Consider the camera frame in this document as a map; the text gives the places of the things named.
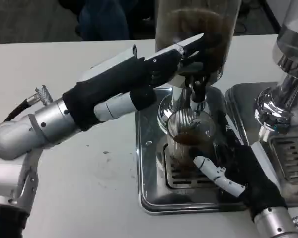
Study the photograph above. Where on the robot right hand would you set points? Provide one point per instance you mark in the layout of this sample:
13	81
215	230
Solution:
253	178

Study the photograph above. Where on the black dispenser tap lever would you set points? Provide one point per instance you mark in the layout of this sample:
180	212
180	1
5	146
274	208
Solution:
198	91

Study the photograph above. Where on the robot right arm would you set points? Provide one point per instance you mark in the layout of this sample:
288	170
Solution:
275	223

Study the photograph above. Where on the slotted steel tray grid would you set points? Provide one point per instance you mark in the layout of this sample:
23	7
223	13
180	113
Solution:
293	158
183	179

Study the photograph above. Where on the person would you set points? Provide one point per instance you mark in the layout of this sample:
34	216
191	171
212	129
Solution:
101	19

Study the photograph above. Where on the drink dispenser with clear tank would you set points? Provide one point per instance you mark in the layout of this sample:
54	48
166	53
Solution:
285	99

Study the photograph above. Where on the drink dispenser with brown liquid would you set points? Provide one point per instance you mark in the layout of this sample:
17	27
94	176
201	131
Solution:
169	24

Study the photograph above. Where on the steel drip tray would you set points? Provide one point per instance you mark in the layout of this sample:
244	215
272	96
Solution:
149	188
241	104

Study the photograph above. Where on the clear ribbed glass cup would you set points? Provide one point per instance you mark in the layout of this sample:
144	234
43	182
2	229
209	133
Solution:
183	124

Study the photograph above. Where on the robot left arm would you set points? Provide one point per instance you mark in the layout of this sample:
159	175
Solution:
20	138

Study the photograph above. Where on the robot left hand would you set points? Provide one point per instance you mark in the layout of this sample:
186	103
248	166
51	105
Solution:
114	79

